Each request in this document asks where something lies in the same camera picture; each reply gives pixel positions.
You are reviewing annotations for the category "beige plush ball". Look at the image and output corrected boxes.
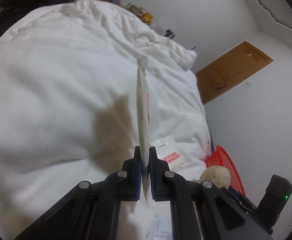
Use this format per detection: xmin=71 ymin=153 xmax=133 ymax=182
xmin=199 ymin=165 xmax=231 ymax=189

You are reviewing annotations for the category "cooking pot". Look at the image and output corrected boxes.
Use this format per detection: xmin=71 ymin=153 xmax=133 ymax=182
xmin=124 ymin=3 xmax=147 ymax=17

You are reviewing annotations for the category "white duvet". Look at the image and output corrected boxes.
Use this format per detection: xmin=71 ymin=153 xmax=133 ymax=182
xmin=0 ymin=0 xmax=211 ymax=239

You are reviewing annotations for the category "small white red sachet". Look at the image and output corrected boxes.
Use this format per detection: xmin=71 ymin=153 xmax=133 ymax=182
xmin=150 ymin=136 xmax=187 ymax=172

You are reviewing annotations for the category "wooden door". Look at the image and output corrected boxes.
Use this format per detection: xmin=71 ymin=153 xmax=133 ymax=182
xmin=195 ymin=41 xmax=273 ymax=104

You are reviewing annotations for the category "white packet red label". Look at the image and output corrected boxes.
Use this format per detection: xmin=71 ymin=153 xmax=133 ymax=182
xmin=136 ymin=59 xmax=150 ymax=207

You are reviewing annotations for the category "red mesh plastic basket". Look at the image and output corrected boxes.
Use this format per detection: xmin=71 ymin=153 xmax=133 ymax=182
xmin=205 ymin=145 xmax=246 ymax=196

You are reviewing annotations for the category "printed paper leaflet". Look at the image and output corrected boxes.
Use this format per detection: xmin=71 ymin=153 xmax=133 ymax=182
xmin=146 ymin=215 xmax=173 ymax=240

